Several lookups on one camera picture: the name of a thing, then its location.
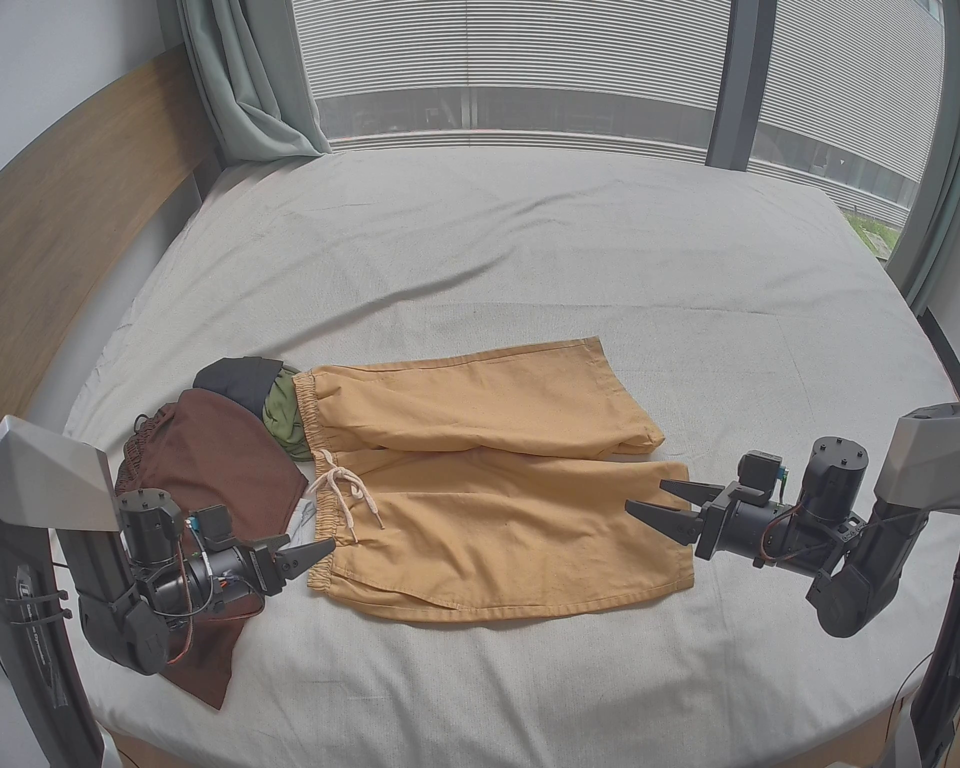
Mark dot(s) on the grey-green curtain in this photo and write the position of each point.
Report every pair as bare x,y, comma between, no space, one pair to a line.
934,225
247,90

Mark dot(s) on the black garment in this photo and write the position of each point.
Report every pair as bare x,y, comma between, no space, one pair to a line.
232,382

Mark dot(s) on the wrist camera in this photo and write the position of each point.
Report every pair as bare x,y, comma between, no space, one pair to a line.
211,525
757,469

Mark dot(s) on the bed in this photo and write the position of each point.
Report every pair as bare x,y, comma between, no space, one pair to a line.
525,247

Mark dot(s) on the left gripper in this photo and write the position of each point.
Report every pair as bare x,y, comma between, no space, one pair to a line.
240,574

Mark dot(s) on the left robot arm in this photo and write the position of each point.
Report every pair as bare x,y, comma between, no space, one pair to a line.
52,480

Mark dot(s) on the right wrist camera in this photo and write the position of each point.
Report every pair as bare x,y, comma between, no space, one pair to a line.
757,469

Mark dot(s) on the brown shorts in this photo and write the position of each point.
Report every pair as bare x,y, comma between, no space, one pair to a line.
217,457

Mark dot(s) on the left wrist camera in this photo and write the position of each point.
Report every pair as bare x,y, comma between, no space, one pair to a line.
211,525

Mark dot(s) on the green garment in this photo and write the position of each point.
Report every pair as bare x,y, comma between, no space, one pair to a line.
283,420

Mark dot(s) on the tan shorts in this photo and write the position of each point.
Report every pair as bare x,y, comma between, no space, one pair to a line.
487,525

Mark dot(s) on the window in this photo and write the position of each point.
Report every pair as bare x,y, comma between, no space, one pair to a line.
525,60

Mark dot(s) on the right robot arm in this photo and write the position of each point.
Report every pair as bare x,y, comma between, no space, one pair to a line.
922,465

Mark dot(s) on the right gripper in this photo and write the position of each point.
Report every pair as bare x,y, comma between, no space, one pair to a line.
742,529

